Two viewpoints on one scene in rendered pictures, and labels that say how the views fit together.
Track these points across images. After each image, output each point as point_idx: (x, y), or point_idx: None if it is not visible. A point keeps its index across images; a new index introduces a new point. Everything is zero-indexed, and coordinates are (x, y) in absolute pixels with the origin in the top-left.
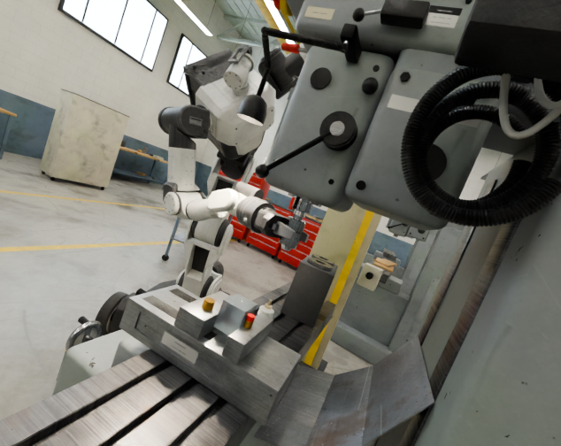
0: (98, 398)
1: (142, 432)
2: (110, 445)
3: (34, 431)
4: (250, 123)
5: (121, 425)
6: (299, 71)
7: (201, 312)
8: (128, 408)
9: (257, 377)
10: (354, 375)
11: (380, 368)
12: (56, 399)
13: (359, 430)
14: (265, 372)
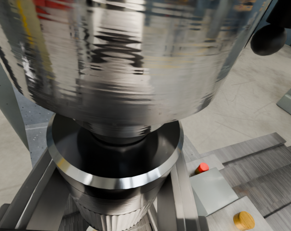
0: (275, 213)
1: (246, 178)
2: (256, 184)
3: None
4: None
5: (257, 187)
6: None
7: (249, 212)
8: (255, 196)
9: (194, 147)
10: (44, 141)
11: (47, 111)
12: None
13: None
14: (185, 148)
